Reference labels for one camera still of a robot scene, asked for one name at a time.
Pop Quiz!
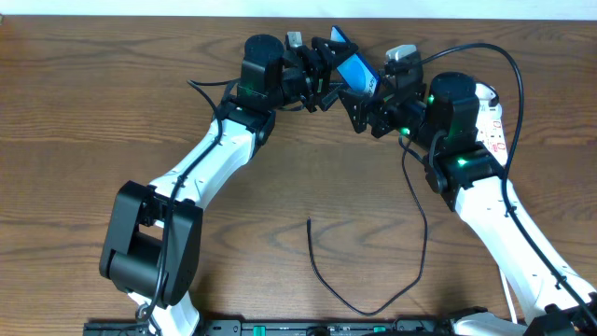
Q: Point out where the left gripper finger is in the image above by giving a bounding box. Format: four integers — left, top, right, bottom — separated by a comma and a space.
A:
317, 82, 348, 111
312, 37, 358, 70

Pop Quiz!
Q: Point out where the white power strip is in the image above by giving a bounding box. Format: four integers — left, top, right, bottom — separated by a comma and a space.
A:
476, 100, 508, 166

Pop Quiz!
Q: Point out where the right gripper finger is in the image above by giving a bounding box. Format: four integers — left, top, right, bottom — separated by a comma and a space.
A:
339, 90, 377, 133
380, 50, 422, 77

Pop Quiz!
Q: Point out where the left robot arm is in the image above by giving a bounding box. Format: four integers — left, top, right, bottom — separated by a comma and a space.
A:
99, 32, 358, 335

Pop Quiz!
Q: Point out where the white USB charger adapter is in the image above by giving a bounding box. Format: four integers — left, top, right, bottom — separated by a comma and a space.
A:
475, 81, 499, 107

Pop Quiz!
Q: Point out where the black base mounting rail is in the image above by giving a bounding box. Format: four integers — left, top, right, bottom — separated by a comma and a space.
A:
82, 319, 456, 336

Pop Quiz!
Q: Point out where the black right camera cable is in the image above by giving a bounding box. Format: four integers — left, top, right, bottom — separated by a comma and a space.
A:
400, 42, 597, 323

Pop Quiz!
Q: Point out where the blue Samsung Galaxy smartphone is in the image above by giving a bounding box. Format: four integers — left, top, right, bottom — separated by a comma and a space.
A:
337, 52, 380, 97

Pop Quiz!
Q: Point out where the black USB charging cable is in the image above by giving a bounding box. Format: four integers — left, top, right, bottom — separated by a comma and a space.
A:
305, 134, 429, 317

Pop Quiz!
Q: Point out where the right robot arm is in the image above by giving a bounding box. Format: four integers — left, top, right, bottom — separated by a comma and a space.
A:
339, 45, 596, 335

